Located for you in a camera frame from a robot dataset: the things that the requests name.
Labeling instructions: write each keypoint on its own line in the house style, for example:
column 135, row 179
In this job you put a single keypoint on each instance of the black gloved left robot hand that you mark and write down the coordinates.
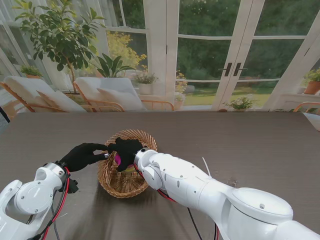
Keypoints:
column 80, row 157

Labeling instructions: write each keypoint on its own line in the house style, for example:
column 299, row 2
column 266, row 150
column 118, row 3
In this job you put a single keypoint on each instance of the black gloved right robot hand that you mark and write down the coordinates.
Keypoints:
column 127, row 152

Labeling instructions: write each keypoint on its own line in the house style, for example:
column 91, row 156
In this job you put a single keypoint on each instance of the magenta culture dish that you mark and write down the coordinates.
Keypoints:
column 117, row 158

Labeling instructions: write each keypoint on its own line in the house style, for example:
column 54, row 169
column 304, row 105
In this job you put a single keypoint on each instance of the yellow culture dish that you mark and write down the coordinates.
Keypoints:
column 130, row 168

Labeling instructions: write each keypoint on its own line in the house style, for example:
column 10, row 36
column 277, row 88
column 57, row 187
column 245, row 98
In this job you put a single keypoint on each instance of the oval wicker basket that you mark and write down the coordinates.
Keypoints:
column 120, row 182

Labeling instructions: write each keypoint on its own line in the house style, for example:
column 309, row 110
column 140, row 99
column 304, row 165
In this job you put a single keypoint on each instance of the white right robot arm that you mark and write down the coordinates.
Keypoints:
column 212, row 190

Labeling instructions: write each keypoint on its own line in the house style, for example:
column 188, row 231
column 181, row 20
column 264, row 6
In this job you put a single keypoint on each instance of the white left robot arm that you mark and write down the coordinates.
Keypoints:
column 32, row 195

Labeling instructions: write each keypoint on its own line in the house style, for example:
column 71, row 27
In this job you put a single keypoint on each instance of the black backdrop stand pole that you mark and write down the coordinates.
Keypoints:
column 5, row 115

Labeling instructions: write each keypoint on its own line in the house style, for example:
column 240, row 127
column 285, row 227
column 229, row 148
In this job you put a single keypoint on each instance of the printed garden room backdrop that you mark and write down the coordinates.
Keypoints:
column 205, row 62

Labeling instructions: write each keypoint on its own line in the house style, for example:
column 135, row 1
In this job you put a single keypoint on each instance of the white sheet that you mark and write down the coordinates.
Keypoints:
column 313, row 120

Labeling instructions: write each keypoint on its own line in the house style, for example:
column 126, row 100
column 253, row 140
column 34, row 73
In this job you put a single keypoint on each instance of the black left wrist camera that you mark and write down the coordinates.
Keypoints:
column 73, row 186

